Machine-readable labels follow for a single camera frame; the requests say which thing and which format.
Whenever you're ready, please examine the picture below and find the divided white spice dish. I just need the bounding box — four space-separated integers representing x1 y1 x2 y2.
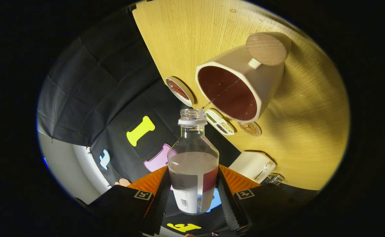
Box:
205 109 235 136

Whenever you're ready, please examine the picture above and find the wooden table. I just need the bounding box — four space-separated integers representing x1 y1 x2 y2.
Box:
132 0 350 191

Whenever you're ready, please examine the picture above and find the red meat piece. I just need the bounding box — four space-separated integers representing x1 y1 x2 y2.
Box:
168 81 189 100

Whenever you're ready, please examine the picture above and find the round wooden coaster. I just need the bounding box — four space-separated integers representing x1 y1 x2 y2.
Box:
238 121 262 137

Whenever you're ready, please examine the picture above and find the cream toaster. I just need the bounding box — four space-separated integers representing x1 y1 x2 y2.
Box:
229 151 277 184

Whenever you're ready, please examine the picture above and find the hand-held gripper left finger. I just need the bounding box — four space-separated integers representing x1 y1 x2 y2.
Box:
87 166 173 236

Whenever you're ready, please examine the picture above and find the clear plastic juice bottle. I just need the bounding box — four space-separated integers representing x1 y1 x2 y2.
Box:
167 109 220 215

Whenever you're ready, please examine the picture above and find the black backdrop cloth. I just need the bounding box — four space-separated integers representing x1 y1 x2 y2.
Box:
37 7 242 237

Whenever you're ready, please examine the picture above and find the clear glass jar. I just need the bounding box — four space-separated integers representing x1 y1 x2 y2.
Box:
263 173 285 186

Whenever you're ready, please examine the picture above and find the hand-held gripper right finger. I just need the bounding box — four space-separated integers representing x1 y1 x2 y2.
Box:
216 165 308 235

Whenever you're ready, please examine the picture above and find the round white plate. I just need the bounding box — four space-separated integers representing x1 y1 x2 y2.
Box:
165 77 195 107

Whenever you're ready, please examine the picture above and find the cream cup with wooden handle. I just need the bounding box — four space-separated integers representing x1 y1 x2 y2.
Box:
195 32 292 124

